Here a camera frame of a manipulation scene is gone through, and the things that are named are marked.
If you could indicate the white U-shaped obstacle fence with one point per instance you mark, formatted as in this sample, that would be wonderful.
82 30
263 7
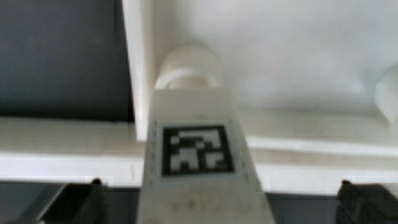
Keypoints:
311 152

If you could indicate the white square tabletop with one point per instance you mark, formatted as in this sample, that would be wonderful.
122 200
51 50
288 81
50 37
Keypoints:
305 49

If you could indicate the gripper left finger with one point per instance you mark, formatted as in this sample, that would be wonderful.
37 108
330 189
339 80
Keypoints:
78 207

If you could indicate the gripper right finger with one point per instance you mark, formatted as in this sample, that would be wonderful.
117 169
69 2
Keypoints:
368 204

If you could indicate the white table leg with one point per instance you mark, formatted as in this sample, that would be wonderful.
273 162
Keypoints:
201 188

